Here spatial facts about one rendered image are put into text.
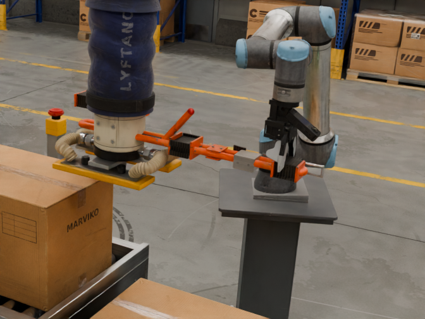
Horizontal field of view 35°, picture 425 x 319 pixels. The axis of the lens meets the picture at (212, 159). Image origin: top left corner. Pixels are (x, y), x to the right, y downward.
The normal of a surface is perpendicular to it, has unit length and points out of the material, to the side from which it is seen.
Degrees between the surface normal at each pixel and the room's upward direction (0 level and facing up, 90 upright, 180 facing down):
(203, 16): 90
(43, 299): 90
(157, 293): 0
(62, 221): 90
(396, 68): 90
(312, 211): 0
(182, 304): 0
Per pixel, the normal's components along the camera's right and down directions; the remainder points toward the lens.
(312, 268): 0.07, -0.94
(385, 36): -0.36, 0.29
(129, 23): 0.37, 0.22
